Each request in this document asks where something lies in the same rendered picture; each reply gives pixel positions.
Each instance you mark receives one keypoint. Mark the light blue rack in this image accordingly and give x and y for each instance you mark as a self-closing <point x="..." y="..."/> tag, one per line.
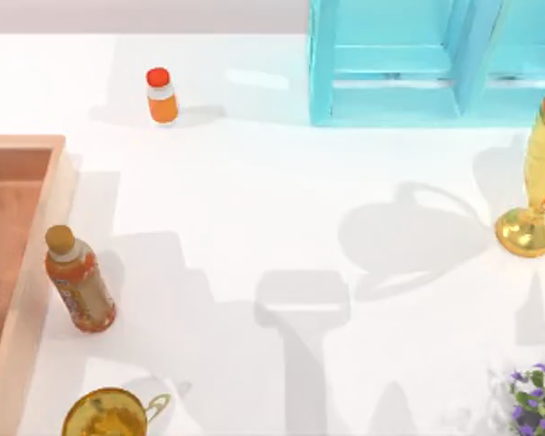
<point x="386" y="63"/>

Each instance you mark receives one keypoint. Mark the purple flower potted plant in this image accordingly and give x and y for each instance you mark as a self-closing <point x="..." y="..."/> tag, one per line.
<point x="533" y="399"/>

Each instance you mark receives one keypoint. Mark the small orange red-capped bottle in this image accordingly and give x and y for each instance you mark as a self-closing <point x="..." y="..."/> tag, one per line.
<point x="162" y="101"/>

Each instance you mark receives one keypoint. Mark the tall gold trophy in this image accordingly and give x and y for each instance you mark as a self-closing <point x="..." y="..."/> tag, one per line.
<point x="537" y="181"/>

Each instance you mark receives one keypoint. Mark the orange tea bottle tan cap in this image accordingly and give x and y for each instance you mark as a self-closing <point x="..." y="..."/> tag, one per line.
<point x="82" y="289"/>

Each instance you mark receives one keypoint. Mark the shallow salmon-coloured box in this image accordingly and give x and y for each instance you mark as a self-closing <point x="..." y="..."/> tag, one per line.
<point x="13" y="254"/>

